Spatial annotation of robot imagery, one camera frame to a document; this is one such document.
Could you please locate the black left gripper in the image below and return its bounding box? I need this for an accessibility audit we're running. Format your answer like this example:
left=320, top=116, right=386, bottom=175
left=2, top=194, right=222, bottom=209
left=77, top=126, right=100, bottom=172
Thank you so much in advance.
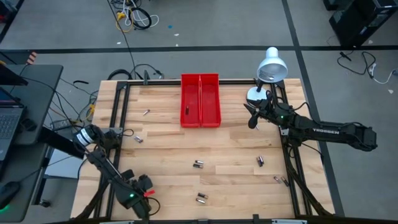
left=119, top=183, right=154, bottom=220

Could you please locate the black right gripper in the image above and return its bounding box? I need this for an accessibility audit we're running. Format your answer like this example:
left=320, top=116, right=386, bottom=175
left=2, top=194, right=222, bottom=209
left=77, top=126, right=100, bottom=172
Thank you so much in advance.
left=243, top=98, right=295, bottom=129

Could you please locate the white desk lamp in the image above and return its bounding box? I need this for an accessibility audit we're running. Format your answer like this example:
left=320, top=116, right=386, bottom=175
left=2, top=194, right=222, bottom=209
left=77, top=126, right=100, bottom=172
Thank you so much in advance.
left=245, top=46, right=289, bottom=107

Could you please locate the white flat board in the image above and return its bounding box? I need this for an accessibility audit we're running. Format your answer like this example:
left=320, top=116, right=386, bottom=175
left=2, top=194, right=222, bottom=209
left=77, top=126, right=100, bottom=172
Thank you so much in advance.
left=44, top=148, right=80, bottom=180

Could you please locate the black power adapter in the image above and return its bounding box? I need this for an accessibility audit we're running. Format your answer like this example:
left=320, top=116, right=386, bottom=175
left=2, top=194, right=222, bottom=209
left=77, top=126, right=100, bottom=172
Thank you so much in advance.
left=50, top=119, right=73, bottom=131

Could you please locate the black computer mouse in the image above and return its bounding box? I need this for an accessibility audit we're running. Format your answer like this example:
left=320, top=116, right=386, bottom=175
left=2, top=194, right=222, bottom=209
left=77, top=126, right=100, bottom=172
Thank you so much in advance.
left=0, top=181, right=22, bottom=210

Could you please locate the small black device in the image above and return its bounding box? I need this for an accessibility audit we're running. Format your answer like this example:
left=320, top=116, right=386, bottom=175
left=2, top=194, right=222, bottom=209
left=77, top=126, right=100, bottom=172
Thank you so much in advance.
left=20, top=118, right=37, bottom=132

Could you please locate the black computer tower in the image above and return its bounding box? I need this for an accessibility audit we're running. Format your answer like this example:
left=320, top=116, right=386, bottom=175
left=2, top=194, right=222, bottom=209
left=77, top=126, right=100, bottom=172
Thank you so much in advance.
left=328, top=0, right=398, bottom=48

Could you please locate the black side desk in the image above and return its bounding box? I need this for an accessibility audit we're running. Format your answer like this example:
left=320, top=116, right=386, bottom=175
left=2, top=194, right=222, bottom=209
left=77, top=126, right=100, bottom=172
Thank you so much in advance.
left=0, top=64, right=65, bottom=223

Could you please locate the grey laptop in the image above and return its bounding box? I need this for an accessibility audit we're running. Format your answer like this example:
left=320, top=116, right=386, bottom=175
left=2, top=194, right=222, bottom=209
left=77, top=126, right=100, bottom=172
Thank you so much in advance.
left=0, top=86, right=26, bottom=162

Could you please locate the black flat screen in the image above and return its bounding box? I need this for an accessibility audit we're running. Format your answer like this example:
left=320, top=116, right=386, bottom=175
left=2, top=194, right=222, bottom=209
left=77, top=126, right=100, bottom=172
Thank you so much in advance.
left=0, top=63, right=29, bottom=87

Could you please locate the orange striped marker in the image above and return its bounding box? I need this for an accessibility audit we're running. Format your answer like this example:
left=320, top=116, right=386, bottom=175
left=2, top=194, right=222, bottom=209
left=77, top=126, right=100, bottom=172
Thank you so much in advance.
left=25, top=51, right=39, bottom=65

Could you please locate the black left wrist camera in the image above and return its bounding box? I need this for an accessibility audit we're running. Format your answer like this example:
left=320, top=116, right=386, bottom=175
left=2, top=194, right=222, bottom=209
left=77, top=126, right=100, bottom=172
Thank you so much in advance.
left=138, top=174, right=154, bottom=190

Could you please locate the black aluminium table frame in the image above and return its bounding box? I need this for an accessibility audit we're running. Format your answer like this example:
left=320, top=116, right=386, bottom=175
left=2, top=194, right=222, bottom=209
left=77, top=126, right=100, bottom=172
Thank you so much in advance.
left=71, top=79, right=335, bottom=224

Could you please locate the black floor cable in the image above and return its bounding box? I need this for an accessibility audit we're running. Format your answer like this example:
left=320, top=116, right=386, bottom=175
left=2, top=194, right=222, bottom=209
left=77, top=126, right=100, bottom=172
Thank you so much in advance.
left=336, top=50, right=377, bottom=77

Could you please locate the white floor cable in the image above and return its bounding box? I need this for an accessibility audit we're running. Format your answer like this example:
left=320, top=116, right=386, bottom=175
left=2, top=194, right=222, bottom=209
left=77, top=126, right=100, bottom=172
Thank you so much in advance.
left=368, top=63, right=398, bottom=85

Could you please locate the black coiled cable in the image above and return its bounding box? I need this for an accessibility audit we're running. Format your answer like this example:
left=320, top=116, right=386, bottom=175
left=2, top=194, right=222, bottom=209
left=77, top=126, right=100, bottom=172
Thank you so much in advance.
left=128, top=6, right=153, bottom=31

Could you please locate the yellow cable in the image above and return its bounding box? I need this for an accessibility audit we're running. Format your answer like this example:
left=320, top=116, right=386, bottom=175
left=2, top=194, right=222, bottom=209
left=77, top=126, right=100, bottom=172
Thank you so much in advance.
left=115, top=11, right=135, bottom=34

